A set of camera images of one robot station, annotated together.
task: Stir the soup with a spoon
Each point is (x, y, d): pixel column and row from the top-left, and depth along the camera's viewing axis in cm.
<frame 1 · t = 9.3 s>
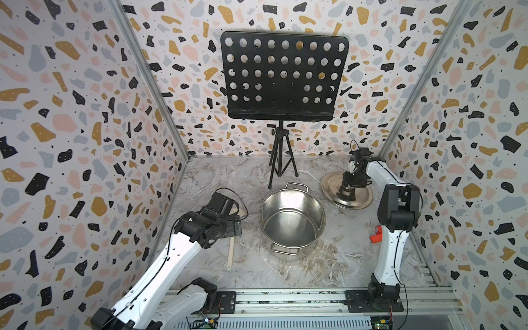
left hand: (230, 226, 75), fingers open
right hand: (349, 182, 104), fingers open
black tripod stand: (281, 155, 102), point 17 cm above the table
stainless steel pot: (291, 218, 94), point 4 cm above the table
stainless steel pot lid: (330, 185, 107), point 4 cm above the table

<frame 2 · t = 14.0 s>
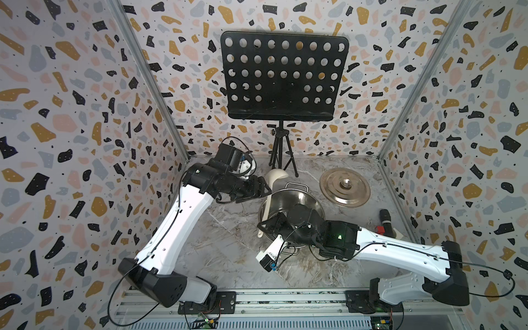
left hand: (266, 192, 68), fingers open
right hand: (261, 217, 63), fingers closed
the named things where they were.

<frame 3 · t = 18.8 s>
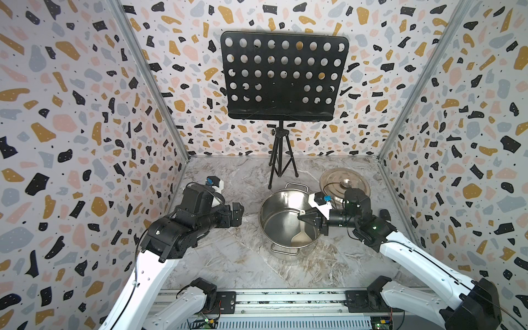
left hand: (233, 208, 66), fingers open
right hand: (300, 217, 69), fingers closed
the named things where they were.

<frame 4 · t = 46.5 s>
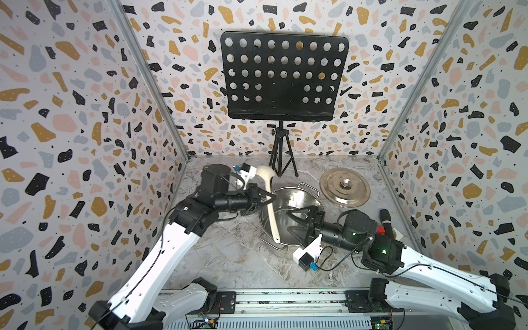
left hand: (275, 198, 60), fingers closed
right hand: (294, 211, 59), fingers open
the named things where they were.

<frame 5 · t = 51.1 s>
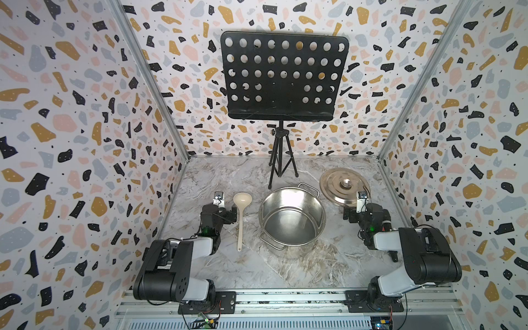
left hand: (224, 203, 92), fingers open
right hand: (358, 203, 95), fingers open
the named things where they were.

